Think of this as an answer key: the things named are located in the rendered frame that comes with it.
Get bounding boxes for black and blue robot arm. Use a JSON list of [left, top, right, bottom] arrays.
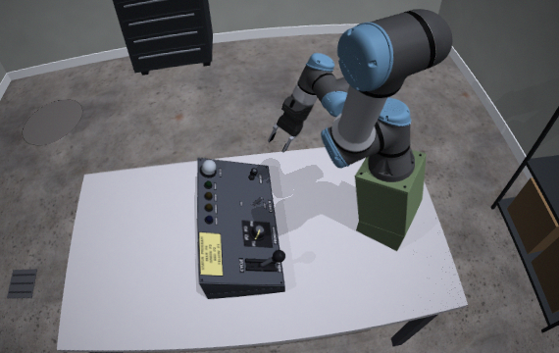
[[297, 9, 452, 182]]

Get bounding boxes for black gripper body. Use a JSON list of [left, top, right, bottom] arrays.
[[277, 83, 318, 137]]

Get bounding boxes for black control console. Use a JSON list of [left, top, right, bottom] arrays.
[[197, 158, 285, 299]]

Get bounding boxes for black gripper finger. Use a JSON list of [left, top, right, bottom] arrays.
[[268, 125, 278, 142], [281, 134, 298, 153]]

